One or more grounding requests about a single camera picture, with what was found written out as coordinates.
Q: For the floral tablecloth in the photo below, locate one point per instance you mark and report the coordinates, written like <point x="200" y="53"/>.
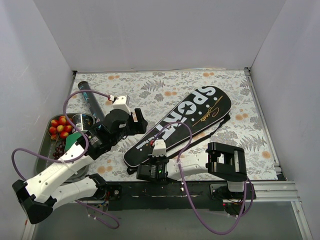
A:
<point x="156" y="93"/>

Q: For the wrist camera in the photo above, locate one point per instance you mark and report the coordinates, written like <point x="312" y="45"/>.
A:
<point x="159" y="148"/>
<point x="120" y="103"/>

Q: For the dark fake grapes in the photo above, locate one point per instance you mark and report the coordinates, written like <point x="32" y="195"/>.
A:
<point x="59" y="149"/>

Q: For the dark green tray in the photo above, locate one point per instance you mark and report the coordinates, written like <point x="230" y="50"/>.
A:
<point x="47" y="145"/>

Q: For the red yellow fake fruit bunch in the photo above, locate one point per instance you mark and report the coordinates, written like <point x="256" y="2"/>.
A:
<point x="59" y="129"/>

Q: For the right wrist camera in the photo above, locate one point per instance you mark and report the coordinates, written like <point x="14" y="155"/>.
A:
<point x="159" y="148"/>

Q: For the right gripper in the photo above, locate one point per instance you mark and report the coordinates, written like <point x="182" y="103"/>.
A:
<point x="141" y="172"/>

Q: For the black shuttlecock tube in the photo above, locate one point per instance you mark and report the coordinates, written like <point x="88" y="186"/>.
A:
<point x="91" y="101"/>

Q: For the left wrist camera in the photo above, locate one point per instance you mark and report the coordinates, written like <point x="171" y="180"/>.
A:
<point x="120" y="103"/>

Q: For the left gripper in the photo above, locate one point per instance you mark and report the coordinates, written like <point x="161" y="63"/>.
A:
<point x="137" y="120"/>

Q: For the black racket cover bag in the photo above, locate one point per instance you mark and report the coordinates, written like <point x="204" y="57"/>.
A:
<point x="201" y="109"/>

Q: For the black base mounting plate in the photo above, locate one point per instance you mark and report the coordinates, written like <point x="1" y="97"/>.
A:
<point x="143" y="195"/>

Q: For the black printed can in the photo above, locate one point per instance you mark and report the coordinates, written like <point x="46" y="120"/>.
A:
<point x="83" y="121"/>

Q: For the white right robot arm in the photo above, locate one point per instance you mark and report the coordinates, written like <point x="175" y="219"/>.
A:
<point x="220" y="160"/>

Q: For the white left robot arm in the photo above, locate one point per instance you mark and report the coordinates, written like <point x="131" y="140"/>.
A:
<point x="40" y="195"/>

